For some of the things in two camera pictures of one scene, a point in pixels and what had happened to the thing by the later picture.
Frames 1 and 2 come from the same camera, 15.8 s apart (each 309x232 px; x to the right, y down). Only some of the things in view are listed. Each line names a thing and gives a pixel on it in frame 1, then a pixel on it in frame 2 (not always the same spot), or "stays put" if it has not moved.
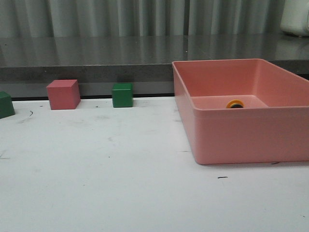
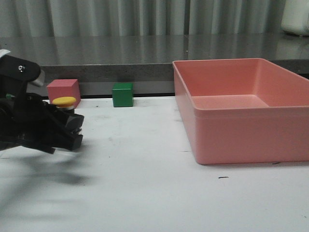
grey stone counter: (27, 62) stays put
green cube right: (122, 94) stays put
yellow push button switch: (235, 104) → (64, 105)
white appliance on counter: (295, 17) stays put
